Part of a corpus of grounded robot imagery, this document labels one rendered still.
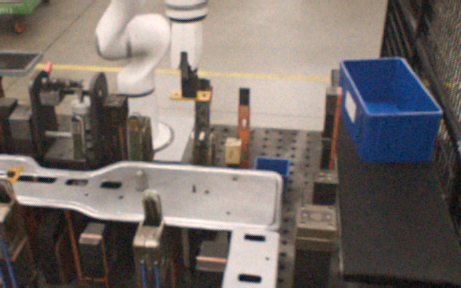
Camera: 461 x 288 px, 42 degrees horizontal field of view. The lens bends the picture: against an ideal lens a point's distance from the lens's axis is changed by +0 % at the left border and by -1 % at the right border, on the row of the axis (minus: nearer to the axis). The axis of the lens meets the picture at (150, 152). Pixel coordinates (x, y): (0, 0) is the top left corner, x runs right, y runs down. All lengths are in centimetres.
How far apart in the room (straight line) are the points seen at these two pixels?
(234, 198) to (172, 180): 16
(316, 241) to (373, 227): 12
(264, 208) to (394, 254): 29
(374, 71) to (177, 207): 68
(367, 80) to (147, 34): 64
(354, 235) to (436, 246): 15
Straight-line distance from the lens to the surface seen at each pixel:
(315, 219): 122
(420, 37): 185
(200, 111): 144
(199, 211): 132
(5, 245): 136
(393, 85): 173
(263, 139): 216
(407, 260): 122
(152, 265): 121
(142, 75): 183
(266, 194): 138
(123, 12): 170
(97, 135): 154
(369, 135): 143
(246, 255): 122
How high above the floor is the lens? 182
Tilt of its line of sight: 32 degrees down
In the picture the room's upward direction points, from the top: 5 degrees counter-clockwise
